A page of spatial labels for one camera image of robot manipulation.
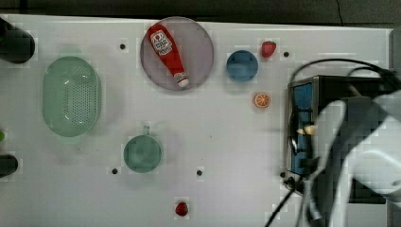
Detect yellow plush banana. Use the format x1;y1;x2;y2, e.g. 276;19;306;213
297;125;316;135

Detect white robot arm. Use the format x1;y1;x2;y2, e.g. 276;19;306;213
300;91;400;227

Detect black toaster oven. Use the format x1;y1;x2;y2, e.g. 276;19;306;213
286;75;400;203

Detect orange slice toy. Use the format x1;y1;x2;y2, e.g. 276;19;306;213
253;93;270;109

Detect blue bowl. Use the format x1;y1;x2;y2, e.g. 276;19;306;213
226;50;258;82

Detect grey round plate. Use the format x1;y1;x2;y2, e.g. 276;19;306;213
140;17;214;91

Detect red plush ketchup bottle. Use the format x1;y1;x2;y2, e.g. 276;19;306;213
147;24;189;88

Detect small red strawberry toy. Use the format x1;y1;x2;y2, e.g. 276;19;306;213
175;201;189;217

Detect green perforated colander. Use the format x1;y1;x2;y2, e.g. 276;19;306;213
42;56;100;137

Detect large black cylinder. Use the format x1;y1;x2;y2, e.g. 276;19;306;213
0;19;35;64

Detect small black cylinder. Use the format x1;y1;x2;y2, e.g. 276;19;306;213
0;154;19;178

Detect green cylinder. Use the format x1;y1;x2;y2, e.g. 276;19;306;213
0;131;6;142

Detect green mug with handle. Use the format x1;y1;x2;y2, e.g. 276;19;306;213
123;126;162;173

